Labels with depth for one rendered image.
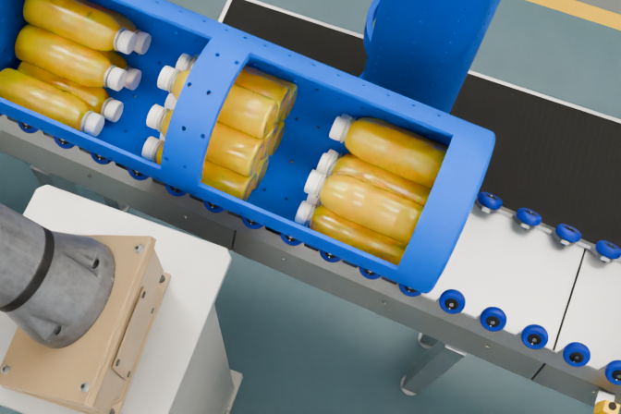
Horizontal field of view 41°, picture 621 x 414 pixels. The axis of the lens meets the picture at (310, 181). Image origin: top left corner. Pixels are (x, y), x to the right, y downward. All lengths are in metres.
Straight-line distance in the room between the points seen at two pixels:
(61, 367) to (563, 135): 1.82
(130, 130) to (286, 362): 1.04
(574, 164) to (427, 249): 1.35
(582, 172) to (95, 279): 1.76
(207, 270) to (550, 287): 0.64
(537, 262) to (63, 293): 0.86
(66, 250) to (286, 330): 1.39
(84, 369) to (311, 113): 0.66
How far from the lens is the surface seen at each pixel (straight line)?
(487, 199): 1.53
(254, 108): 1.32
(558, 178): 2.53
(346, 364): 2.41
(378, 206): 1.32
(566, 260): 1.59
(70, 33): 1.50
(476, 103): 2.57
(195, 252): 1.27
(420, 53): 1.94
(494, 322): 1.48
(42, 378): 1.15
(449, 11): 1.79
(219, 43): 1.33
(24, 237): 1.06
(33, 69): 1.58
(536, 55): 2.88
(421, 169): 1.36
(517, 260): 1.57
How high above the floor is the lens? 2.36
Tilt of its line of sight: 68 degrees down
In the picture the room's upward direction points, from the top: 8 degrees clockwise
